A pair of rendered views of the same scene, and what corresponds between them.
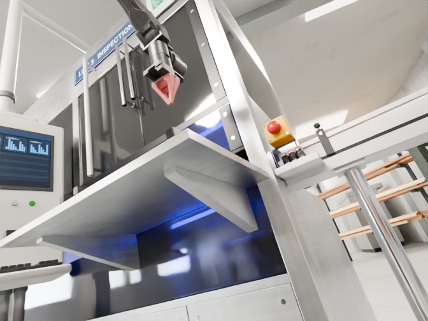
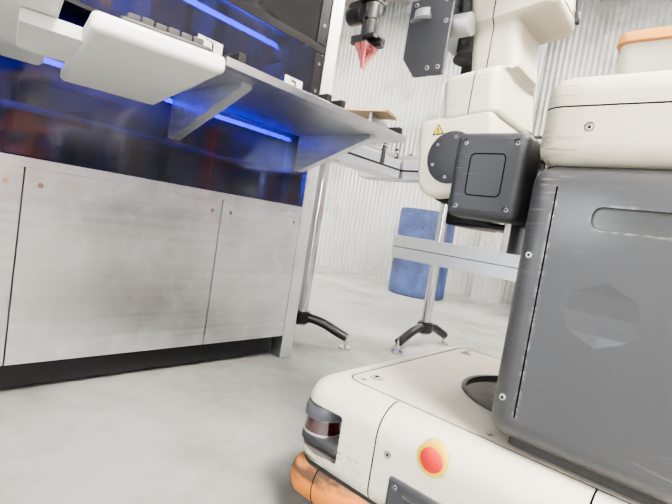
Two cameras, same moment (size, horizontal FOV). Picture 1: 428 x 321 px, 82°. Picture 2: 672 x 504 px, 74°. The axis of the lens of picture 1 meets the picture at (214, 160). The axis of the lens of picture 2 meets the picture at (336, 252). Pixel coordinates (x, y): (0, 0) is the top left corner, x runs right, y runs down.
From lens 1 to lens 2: 1.53 m
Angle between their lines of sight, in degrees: 77
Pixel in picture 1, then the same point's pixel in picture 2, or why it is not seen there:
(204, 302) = (241, 204)
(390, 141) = (353, 161)
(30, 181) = not seen: outside the picture
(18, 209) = not seen: outside the picture
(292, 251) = (310, 196)
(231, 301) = (262, 210)
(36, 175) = not seen: outside the picture
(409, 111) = (365, 152)
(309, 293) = (307, 222)
